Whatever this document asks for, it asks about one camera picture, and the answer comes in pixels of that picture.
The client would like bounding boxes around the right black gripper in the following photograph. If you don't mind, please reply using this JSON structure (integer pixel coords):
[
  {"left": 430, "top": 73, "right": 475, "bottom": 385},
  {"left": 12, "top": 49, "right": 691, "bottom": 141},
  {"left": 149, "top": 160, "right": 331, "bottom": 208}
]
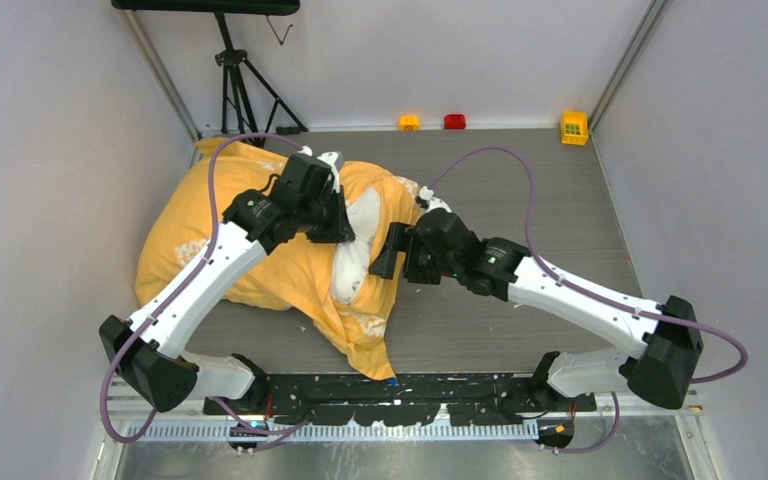
[{"left": 371, "top": 219, "right": 462, "bottom": 284}]

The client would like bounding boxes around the white pillow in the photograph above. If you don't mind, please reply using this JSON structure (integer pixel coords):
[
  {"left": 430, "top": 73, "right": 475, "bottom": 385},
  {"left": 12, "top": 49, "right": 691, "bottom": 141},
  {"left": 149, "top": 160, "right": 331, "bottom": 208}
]
[{"left": 330, "top": 187, "right": 381, "bottom": 305}]

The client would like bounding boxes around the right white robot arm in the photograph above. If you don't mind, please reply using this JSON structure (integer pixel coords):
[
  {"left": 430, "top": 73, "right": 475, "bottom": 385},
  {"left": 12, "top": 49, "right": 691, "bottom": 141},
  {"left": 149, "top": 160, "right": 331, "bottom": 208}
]
[{"left": 369, "top": 207, "right": 703, "bottom": 411}]

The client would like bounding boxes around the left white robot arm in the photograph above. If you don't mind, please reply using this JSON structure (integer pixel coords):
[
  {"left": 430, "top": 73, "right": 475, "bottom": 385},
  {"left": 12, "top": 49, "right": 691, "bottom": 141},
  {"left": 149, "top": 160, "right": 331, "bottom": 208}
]
[{"left": 99, "top": 152, "right": 354, "bottom": 414}]

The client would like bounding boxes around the black tripod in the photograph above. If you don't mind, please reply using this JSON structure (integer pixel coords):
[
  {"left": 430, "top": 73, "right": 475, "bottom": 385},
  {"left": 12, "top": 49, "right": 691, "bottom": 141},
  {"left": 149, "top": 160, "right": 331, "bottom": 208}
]
[{"left": 214, "top": 13, "right": 309, "bottom": 135}]

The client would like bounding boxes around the small yellow toy block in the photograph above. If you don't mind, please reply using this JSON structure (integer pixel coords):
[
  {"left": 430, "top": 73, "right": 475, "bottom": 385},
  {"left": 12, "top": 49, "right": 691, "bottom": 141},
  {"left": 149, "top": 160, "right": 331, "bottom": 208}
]
[{"left": 397, "top": 115, "right": 421, "bottom": 131}]

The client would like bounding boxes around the red toy block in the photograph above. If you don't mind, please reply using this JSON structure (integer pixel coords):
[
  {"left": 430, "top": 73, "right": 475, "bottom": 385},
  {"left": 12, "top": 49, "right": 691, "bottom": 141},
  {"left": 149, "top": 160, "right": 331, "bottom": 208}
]
[{"left": 443, "top": 113, "right": 467, "bottom": 130}]

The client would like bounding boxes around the yellow green toy block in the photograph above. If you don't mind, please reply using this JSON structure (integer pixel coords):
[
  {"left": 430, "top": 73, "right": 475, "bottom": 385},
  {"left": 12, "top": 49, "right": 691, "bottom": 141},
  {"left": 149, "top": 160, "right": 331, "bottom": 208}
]
[{"left": 560, "top": 110, "right": 589, "bottom": 146}]

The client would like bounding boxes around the black panel on tripod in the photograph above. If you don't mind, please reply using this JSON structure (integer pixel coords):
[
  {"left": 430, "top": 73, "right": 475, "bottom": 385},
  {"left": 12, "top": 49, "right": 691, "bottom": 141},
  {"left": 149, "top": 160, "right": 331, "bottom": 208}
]
[{"left": 110, "top": 0, "right": 300, "bottom": 16}]

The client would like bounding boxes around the white slotted cable duct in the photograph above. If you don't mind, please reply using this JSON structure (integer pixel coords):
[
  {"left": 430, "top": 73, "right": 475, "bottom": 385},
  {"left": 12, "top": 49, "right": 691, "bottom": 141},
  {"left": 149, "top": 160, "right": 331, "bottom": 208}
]
[{"left": 142, "top": 420, "right": 539, "bottom": 443}]

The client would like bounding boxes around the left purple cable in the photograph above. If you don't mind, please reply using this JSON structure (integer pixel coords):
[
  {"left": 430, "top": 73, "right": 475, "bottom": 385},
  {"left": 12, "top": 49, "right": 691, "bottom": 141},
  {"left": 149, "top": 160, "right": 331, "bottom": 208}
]
[{"left": 97, "top": 133, "right": 322, "bottom": 454}]

